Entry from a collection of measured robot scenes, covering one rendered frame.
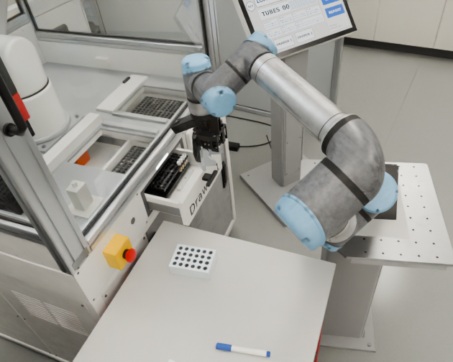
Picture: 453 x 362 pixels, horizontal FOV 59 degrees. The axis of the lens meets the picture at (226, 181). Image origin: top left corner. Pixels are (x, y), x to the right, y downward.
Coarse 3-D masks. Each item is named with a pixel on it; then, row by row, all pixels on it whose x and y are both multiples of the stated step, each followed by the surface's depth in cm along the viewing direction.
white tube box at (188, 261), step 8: (176, 248) 124; (184, 248) 123; (192, 248) 123; (200, 248) 123; (176, 256) 121; (184, 256) 121; (192, 256) 121; (200, 256) 120; (208, 256) 121; (216, 256) 123; (176, 264) 119; (184, 264) 119; (192, 264) 119; (200, 264) 118; (208, 264) 118; (176, 272) 120; (184, 272) 119; (192, 272) 118; (200, 272) 117; (208, 272) 116
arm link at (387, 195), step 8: (384, 184) 108; (392, 184) 108; (384, 192) 108; (392, 192) 108; (376, 200) 108; (384, 200) 108; (392, 200) 107; (368, 208) 108; (376, 208) 108; (384, 208) 107; (368, 216) 110
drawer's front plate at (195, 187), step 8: (216, 160) 139; (200, 168) 130; (208, 168) 133; (216, 168) 140; (200, 176) 128; (216, 176) 142; (192, 184) 125; (200, 184) 129; (184, 192) 122; (192, 192) 125; (200, 192) 131; (184, 200) 120; (192, 200) 126; (184, 208) 121; (192, 208) 127; (184, 216) 124; (192, 216) 128; (184, 224) 127
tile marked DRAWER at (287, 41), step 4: (288, 36) 175; (276, 40) 173; (280, 40) 174; (284, 40) 174; (288, 40) 175; (292, 40) 176; (276, 44) 173; (280, 44) 174; (284, 44) 174; (288, 44) 175; (292, 44) 176; (280, 48) 174
